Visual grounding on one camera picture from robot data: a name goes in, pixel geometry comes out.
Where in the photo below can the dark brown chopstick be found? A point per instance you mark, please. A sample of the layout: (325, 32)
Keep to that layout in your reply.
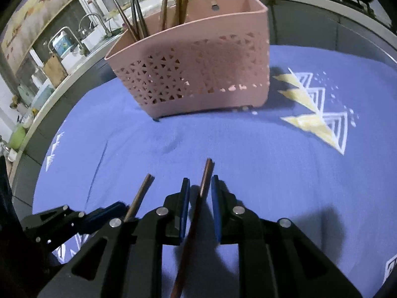
(141, 194)

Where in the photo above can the printed roller blind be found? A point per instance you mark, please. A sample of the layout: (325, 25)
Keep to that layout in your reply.
(37, 15)

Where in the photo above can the pink plastic utensil basket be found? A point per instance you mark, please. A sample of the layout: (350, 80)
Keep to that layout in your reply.
(201, 62)

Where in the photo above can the blue printed tablecloth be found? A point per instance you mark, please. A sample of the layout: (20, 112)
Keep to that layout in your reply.
(248, 161)

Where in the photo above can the reddish brown chopstick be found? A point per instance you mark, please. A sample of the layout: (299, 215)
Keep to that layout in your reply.
(203, 186)

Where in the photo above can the green bowl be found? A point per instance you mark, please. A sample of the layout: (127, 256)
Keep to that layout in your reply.
(16, 136)

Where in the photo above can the bunch of wooden chopsticks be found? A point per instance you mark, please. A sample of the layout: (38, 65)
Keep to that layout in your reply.
(181, 0)

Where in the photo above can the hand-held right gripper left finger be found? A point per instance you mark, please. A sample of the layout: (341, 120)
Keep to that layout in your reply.
(184, 211)

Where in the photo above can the angular steel faucet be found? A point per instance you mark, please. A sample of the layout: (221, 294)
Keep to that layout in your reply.
(66, 35)

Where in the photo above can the curved steel faucet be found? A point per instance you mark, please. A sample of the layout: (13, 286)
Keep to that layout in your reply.
(93, 18)

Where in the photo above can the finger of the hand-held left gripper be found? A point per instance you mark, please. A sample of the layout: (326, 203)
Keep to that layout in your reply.
(114, 206)
(93, 223)

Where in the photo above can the wooden cutting board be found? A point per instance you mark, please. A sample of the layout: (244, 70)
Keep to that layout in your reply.
(55, 70)

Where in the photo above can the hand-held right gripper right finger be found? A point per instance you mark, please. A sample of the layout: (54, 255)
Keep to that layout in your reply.
(215, 211)

